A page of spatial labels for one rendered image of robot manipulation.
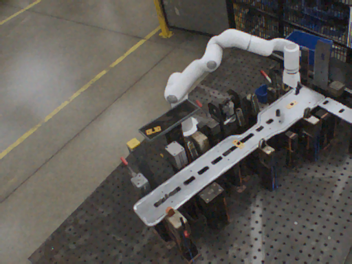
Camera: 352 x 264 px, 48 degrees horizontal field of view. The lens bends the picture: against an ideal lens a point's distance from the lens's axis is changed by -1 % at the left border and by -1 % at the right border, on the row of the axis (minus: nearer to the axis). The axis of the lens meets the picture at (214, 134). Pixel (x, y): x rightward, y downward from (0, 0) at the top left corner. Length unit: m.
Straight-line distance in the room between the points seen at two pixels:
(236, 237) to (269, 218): 0.22
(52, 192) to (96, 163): 0.48
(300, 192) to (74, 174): 2.31
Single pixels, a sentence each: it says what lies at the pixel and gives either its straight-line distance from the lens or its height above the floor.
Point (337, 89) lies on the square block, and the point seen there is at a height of 1.06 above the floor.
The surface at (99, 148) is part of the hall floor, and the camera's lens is 4.12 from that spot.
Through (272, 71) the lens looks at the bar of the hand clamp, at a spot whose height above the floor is 1.19.
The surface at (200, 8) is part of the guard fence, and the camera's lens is 4.89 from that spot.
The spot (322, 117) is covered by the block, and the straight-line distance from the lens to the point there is 2.52.
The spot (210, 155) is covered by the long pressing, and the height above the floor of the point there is 1.00.
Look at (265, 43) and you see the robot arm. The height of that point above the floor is 1.48.
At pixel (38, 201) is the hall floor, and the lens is 3.97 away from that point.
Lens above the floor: 2.69
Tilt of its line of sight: 44 degrees down
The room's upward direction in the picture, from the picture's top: 12 degrees counter-clockwise
